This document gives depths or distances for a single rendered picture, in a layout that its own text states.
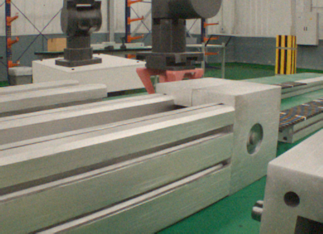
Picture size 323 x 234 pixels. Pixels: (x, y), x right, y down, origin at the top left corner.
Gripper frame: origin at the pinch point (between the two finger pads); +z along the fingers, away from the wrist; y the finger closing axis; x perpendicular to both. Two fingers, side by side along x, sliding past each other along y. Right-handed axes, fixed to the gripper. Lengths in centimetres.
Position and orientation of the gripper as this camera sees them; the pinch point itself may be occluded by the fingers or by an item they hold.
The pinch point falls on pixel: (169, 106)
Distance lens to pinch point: 57.1
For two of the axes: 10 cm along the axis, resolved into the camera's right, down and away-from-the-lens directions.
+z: 0.1, 9.7, 2.3
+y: 6.9, 1.6, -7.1
